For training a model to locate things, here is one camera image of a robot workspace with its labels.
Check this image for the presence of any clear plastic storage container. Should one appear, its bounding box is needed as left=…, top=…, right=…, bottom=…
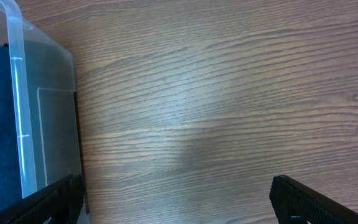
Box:
left=0, top=0, right=91, bottom=224

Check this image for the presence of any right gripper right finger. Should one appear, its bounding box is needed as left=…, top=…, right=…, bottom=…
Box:
left=269, top=175, right=358, bottom=224

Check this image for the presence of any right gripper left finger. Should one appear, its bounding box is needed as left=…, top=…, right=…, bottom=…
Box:
left=0, top=174, right=85, bottom=224

